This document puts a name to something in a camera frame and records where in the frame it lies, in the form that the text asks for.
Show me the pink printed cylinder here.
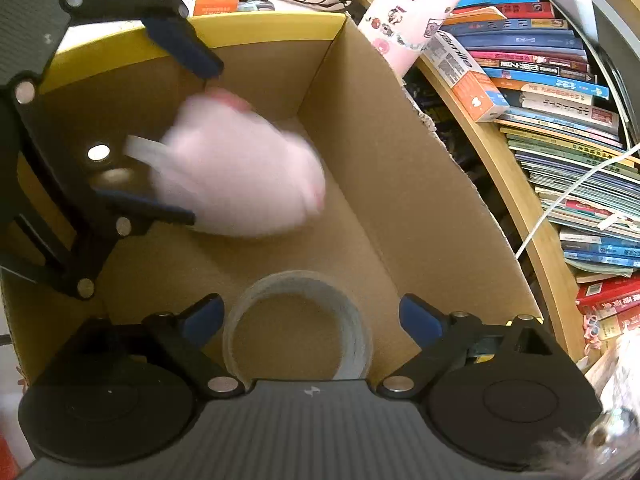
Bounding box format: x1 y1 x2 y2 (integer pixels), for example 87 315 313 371
357 0 466 76

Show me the pink plush toy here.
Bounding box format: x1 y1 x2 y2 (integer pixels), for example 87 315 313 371
124 87 328 238

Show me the yellow cardboard box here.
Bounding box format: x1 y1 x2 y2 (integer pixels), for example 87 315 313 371
0 10 546 396

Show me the row of leaning colourful books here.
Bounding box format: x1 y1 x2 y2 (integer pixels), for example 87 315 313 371
440 0 640 281

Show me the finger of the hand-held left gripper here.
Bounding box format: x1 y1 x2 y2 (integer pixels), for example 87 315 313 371
44 0 225 80
0 77 197 301

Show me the clear plastic bag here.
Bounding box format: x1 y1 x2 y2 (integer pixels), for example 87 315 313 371
585 330 640 480

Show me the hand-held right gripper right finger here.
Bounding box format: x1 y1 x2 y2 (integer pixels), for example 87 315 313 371
376 294 571 401

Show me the wooden bookshelf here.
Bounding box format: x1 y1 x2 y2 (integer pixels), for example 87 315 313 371
350 0 591 366

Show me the red flat box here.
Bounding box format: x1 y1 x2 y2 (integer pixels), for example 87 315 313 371
575 274 640 333

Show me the clear tape roll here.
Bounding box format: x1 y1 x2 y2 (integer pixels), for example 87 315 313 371
222 270 375 382

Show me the white cable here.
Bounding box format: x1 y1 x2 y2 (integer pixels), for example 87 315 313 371
515 144 640 260

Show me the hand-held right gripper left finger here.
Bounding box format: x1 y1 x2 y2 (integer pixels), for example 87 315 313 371
75 294 247 401

